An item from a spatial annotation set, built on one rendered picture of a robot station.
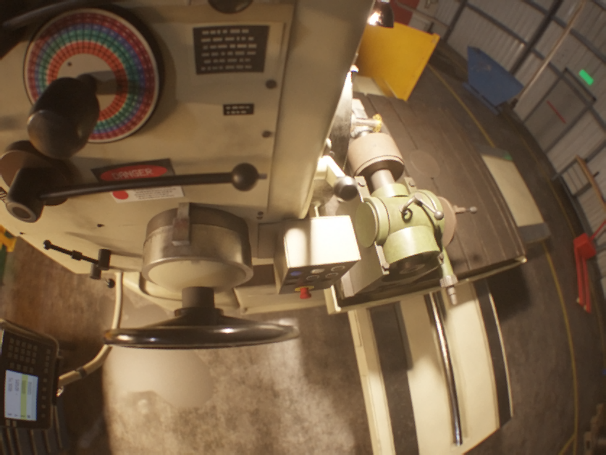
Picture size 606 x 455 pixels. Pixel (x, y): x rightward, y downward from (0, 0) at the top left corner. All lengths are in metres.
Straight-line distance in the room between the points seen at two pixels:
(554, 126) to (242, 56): 7.72
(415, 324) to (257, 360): 1.05
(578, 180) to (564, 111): 1.97
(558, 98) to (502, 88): 2.12
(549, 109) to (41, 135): 8.06
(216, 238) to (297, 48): 0.31
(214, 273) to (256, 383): 1.43
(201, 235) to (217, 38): 0.30
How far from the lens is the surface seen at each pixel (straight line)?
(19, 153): 0.43
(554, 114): 7.88
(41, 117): 0.24
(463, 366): 1.54
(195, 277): 0.45
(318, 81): 0.30
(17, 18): 0.27
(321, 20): 0.27
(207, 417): 1.91
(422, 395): 1.37
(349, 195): 0.40
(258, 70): 0.28
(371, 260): 0.74
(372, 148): 0.84
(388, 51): 3.26
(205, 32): 0.26
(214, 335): 0.32
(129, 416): 2.13
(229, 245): 0.44
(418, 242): 0.69
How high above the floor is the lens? 1.80
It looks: 61 degrees down
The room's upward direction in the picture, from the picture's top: 20 degrees clockwise
